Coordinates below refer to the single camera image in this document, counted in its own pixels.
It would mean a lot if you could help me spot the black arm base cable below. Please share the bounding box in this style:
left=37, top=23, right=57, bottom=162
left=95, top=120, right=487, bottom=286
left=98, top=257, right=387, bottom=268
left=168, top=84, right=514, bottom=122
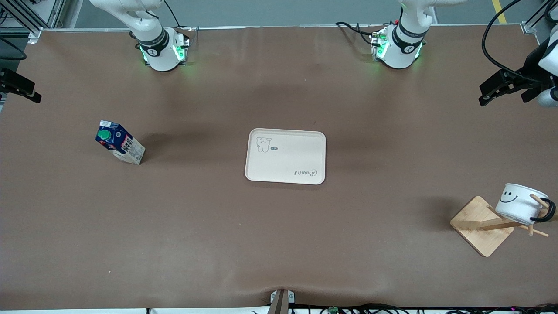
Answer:
left=163, top=0, right=194, bottom=40
left=335, top=21, right=381, bottom=47

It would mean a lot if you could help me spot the aluminium frame corner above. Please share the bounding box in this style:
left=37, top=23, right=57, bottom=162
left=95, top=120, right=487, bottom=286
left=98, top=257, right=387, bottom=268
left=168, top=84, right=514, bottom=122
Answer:
left=521, top=0, right=558, bottom=34

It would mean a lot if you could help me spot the wooden mug stand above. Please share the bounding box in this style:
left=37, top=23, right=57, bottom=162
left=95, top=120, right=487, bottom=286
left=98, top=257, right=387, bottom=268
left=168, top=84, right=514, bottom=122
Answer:
left=450, top=192, right=558, bottom=258

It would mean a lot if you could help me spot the black left arm base cable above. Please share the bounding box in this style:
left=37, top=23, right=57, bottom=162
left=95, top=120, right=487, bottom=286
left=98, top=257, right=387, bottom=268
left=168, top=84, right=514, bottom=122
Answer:
left=335, top=21, right=381, bottom=47

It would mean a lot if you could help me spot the cream tray with bear print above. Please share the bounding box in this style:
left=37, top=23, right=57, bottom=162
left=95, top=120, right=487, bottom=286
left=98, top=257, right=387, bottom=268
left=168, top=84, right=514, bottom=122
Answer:
left=245, top=128, right=327, bottom=185

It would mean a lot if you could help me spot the black right arm base cable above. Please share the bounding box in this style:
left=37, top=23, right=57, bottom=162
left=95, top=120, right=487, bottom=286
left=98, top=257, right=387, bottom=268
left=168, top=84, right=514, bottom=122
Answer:
left=163, top=0, right=194, bottom=40

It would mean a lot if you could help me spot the brown table cover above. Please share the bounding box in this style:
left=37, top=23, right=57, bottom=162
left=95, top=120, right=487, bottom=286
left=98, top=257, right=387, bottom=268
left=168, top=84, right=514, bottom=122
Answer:
left=0, top=24, right=558, bottom=311

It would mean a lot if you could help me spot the aluminium frame with black struts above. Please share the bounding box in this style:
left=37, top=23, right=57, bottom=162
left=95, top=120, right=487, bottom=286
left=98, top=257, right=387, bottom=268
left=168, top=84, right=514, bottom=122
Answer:
left=0, top=0, right=67, bottom=44

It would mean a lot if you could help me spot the white smiley mug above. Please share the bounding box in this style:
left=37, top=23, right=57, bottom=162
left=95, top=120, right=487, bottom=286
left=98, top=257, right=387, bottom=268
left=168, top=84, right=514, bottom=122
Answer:
left=495, top=183, right=557, bottom=225

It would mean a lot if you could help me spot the blue milk carton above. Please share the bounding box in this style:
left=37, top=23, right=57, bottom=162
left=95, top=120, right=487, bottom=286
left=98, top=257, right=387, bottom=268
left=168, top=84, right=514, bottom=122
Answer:
left=95, top=120, right=146, bottom=165

